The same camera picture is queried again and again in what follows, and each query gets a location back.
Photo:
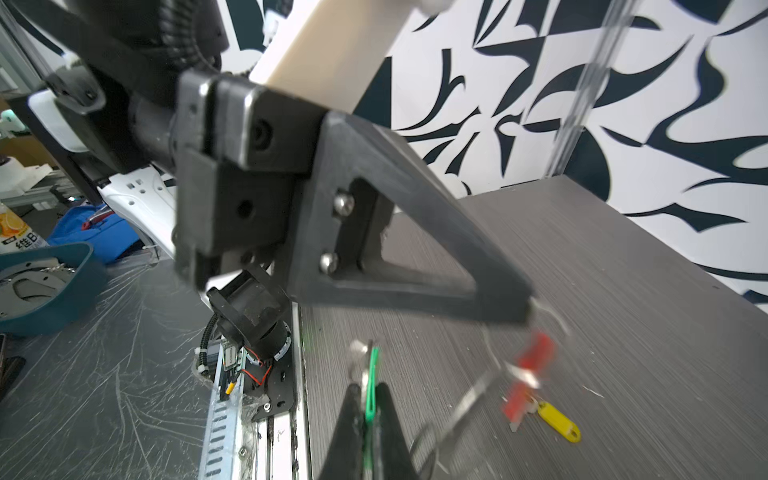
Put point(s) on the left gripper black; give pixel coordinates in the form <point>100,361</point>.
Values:
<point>373,227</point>

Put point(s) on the large wire keyring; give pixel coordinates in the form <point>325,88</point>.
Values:
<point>465,445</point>

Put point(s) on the orange juice carton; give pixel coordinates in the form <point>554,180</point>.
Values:
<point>16,234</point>

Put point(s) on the blue cloth bag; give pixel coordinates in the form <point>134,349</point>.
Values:
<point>110,236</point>

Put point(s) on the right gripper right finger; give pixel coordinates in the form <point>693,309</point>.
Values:
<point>391,458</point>

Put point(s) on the green key tag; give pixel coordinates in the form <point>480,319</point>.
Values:
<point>370,396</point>

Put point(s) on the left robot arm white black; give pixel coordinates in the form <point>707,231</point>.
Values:
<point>120,101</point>

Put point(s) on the teal tray with parts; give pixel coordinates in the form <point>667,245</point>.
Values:
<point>44,290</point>

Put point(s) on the red key tag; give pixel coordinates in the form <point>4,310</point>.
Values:
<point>526,373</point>

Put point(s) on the white slotted cable duct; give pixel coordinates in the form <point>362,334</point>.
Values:
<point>223,439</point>

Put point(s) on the yellow key tag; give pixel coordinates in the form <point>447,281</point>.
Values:
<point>559,422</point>

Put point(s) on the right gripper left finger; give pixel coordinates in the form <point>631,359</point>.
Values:
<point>345,456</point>

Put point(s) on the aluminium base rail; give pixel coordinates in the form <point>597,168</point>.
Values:
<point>279,447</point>

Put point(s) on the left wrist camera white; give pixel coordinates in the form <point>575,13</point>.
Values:
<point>327,52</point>

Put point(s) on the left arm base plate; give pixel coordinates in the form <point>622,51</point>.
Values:
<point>268,376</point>

